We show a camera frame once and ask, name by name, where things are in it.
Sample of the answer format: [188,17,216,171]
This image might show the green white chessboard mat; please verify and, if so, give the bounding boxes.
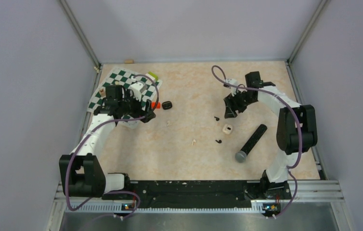
[88,67,162,129]

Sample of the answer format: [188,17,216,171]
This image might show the white earbud charging case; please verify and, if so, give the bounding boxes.
[222,124,233,135]

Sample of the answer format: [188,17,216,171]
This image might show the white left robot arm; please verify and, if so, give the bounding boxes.
[59,81,156,199]

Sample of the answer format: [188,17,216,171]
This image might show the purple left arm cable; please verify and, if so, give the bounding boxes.
[64,74,160,220]

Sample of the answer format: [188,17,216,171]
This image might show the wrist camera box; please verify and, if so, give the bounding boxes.
[129,81,147,102]
[224,78,239,88]

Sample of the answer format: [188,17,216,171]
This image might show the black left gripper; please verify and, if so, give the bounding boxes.
[118,89,155,122]

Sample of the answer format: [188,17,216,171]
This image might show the black microphone grey head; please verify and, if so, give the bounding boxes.
[234,124,268,163]

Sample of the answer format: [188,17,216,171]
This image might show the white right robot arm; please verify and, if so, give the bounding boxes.
[224,71,318,198]

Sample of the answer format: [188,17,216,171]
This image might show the orange red block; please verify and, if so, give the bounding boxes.
[151,102,161,109]

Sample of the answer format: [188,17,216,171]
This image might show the green white toy block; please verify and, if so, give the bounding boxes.
[146,71,159,82]

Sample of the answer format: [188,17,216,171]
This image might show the wooden cork piece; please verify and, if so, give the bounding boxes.
[124,59,134,64]

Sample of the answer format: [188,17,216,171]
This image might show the small wooden cube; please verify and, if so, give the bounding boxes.
[99,88,106,98]

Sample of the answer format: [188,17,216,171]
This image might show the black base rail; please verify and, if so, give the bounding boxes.
[102,180,292,209]

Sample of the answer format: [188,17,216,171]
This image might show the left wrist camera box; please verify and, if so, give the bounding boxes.
[129,81,147,102]

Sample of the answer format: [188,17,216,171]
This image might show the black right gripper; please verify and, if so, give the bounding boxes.
[223,89,256,119]

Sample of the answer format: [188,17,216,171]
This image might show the black charging case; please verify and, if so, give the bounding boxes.
[161,101,173,110]

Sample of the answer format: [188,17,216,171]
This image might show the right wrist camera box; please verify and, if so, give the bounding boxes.
[224,78,239,88]

